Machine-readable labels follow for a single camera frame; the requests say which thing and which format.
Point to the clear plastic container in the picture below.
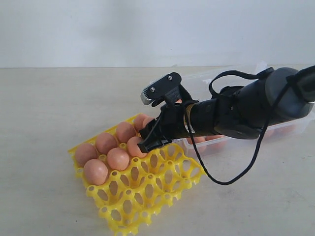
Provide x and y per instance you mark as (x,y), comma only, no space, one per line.
(198,86)

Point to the yellow plastic egg tray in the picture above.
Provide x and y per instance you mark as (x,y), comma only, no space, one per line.
(129,198)

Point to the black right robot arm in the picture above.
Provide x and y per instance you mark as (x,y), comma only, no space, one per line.
(273,96)

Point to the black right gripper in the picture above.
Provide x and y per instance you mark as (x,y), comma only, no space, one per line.
(171,124)

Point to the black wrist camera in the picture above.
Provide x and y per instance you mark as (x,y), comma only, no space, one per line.
(168,88)

